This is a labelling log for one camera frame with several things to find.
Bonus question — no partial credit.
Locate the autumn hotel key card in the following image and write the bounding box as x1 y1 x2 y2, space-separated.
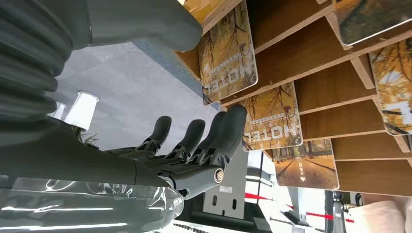
368 38 412 136
240 82 304 152
177 0 230 24
197 0 259 106

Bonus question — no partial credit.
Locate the autumn path key card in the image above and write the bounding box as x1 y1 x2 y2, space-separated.
334 0 412 46
273 139 340 191

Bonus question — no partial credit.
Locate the wooden card rack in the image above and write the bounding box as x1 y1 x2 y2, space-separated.
173 0 412 198

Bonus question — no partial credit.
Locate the green potted plant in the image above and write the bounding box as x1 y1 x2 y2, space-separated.
71 126 99 147

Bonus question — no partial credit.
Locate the small white plant pot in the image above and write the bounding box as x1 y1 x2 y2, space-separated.
47 101 67 120

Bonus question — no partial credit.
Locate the clear plastic cover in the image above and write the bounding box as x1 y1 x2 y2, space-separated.
0 176 185 233

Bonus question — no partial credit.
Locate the ribbed grey right arm sleeve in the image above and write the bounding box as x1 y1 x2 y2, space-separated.
0 0 74 124

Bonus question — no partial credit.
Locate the red barrier tape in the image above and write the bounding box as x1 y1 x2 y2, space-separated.
244 192 355 224

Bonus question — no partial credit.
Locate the grey metal bracket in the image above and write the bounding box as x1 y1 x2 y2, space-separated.
203 144 249 220

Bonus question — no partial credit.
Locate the black stanchion post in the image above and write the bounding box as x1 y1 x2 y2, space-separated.
324 191 347 233

